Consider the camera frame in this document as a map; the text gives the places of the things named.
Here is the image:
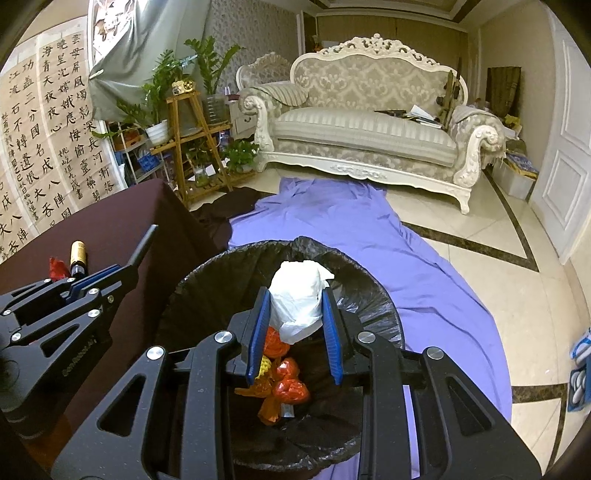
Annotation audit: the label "purple floor sheet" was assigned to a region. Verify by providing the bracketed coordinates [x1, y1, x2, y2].
[228, 176, 513, 480]

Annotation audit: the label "plant in white pot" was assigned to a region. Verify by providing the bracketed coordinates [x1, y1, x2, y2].
[104, 99, 169, 146]

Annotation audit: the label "leafy green plant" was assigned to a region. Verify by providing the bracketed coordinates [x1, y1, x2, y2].
[143, 50, 190, 121]

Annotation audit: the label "calligraphy scroll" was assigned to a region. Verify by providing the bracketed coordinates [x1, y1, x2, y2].
[0, 182, 21, 261]
[39, 16, 127, 199]
[0, 55, 75, 232]

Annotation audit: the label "ornate white armchair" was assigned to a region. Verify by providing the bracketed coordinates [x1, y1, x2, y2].
[235, 52, 296, 93]

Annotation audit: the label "white tissue paper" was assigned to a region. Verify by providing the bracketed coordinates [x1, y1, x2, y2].
[269, 260, 335, 346]

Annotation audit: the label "blue and white slippers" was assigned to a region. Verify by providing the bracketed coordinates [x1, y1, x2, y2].
[566, 328, 591, 414]

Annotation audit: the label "orange plastic wrapper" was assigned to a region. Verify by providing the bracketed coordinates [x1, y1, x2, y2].
[235, 385, 284, 425]

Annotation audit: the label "white panelled door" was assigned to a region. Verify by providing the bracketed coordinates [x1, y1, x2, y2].
[529, 9, 591, 266]

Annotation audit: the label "dark framed panel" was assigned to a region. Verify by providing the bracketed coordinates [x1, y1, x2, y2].
[487, 66, 522, 116]

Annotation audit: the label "tall plant in glass vase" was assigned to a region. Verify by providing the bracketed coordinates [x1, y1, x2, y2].
[185, 36, 245, 126]

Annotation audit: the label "wooden plant stand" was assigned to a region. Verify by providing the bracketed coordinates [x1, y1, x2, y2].
[150, 90, 234, 206]

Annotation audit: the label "bin with black bag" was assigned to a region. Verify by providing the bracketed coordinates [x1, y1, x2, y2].
[154, 235, 407, 472]

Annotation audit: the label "ornate white sofa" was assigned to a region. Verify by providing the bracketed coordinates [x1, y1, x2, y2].
[240, 33, 506, 214]

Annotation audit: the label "papers on sofa seat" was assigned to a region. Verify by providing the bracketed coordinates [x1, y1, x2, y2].
[375, 105, 446, 127]

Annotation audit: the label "white storage box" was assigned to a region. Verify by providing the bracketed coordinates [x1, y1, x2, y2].
[492, 152, 539, 200]

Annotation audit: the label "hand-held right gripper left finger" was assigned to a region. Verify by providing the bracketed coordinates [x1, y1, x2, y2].
[51, 286, 271, 480]

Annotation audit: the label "grey curtain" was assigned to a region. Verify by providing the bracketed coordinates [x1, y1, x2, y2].
[88, 0, 213, 121]

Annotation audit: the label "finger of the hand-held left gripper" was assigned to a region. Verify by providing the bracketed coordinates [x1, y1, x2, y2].
[9, 225, 158, 370]
[0, 267, 123, 326]

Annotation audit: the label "metal storage shelf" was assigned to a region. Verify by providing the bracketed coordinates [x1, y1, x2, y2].
[106, 120, 162, 185]

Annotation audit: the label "striped sofa cushion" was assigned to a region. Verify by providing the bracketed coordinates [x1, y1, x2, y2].
[253, 82, 309, 108]

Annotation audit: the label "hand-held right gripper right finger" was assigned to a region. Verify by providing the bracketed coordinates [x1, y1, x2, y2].
[321, 288, 541, 480]

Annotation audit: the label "dark wooden carved object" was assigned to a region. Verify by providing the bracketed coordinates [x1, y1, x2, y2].
[436, 69, 465, 130]

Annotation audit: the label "dark bottle with gold cap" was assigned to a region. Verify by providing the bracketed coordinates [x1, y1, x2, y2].
[69, 240, 88, 279]

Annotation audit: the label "small green floor plant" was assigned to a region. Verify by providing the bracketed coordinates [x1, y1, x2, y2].
[222, 138, 260, 174]

